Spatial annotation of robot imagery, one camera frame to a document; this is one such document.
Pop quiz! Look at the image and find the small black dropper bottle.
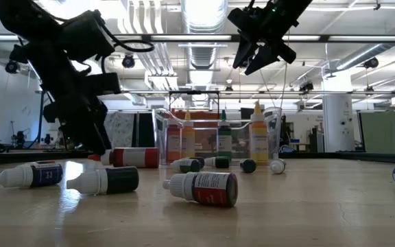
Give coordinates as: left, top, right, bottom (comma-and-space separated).
66, 166, 140, 196

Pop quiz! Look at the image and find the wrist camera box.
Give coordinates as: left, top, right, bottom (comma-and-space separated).
57, 9, 117, 63
226, 7, 255, 35

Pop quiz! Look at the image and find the small dark green dropper bottle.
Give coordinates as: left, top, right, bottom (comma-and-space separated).
169, 158, 202, 174
239, 158, 257, 174

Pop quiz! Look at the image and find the black overhead light bar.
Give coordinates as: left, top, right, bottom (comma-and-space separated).
0, 33, 395, 44

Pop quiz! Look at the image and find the green partition wall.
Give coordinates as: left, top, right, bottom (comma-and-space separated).
357, 110, 395, 155

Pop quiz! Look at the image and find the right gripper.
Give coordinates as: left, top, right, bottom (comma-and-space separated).
232, 0, 300, 77

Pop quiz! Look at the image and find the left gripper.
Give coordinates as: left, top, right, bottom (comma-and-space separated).
25, 58, 121, 156

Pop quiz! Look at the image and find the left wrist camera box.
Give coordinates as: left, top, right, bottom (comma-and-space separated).
57, 9, 117, 63

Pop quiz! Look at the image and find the patterned grey partition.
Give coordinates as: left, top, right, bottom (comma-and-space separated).
103, 112, 136, 149

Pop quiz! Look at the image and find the clear plastic bin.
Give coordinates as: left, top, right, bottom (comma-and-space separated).
153, 106, 283, 166

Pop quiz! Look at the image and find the large green food coloring bottle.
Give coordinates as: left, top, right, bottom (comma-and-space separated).
217, 109, 233, 161

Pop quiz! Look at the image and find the small red dropper bottle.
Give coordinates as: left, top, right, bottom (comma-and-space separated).
163, 171, 239, 208

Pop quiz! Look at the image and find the white round column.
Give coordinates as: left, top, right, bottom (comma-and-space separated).
322, 93, 356, 153

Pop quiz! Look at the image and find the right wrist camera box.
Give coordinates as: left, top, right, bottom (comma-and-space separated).
226, 7, 255, 35

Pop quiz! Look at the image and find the black distant gantry frame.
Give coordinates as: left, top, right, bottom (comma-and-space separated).
168, 90, 221, 114

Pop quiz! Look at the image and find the black hanging camera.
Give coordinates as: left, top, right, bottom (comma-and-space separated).
298, 80, 315, 93
121, 54, 136, 69
4, 60, 21, 75
362, 56, 380, 70

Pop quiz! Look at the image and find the large orange food coloring bottle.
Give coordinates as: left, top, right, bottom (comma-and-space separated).
180, 109, 196, 161

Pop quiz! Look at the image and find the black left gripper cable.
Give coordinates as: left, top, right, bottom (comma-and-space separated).
99, 23, 156, 54

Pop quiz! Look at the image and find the white round small bottle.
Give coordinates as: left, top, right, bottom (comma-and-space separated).
270, 158, 287, 175

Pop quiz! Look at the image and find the black metal rig frame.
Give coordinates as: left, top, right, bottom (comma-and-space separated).
0, 150, 395, 166

